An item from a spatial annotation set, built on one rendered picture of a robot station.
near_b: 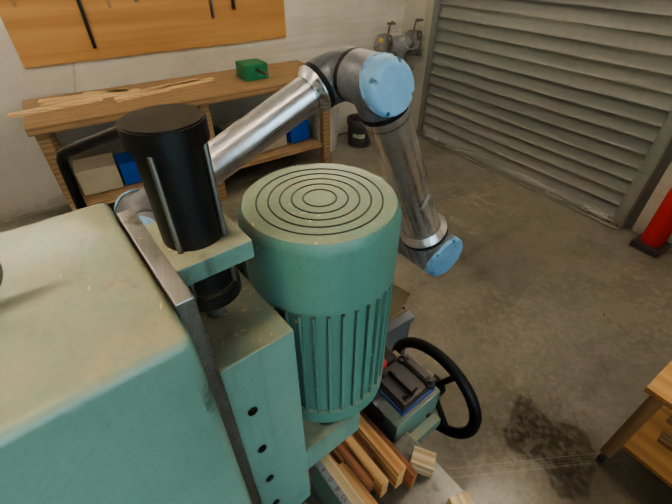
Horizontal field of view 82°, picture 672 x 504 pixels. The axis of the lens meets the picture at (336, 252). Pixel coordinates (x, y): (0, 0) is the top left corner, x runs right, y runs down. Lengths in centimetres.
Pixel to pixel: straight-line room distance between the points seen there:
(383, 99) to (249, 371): 63
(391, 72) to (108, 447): 77
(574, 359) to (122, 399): 233
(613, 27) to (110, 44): 349
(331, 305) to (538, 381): 195
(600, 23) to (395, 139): 272
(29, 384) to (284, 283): 20
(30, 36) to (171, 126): 328
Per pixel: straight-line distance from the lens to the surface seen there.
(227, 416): 42
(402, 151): 97
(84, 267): 36
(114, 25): 359
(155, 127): 30
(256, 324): 40
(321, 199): 41
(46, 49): 358
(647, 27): 342
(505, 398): 215
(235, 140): 90
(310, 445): 71
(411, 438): 92
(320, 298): 38
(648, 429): 213
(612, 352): 261
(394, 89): 88
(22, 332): 32
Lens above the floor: 172
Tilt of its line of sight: 39 degrees down
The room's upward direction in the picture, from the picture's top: straight up
